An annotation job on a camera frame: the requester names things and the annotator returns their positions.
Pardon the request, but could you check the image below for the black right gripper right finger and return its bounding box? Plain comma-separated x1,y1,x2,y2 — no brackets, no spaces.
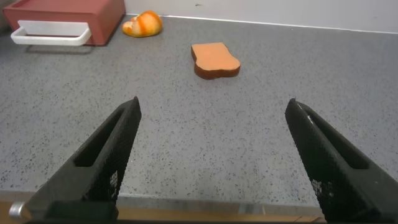
285,98,398,222

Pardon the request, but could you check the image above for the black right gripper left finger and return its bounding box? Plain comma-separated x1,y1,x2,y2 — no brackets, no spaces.
24,96,142,222

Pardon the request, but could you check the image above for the orange swirl bread bun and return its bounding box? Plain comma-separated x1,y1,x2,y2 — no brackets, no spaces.
121,10,164,39

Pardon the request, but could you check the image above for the toast bread slice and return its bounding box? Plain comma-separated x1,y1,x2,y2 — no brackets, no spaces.
190,42,241,80

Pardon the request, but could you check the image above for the red drawer box white handle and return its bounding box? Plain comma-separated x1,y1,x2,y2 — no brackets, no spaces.
2,0,126,47

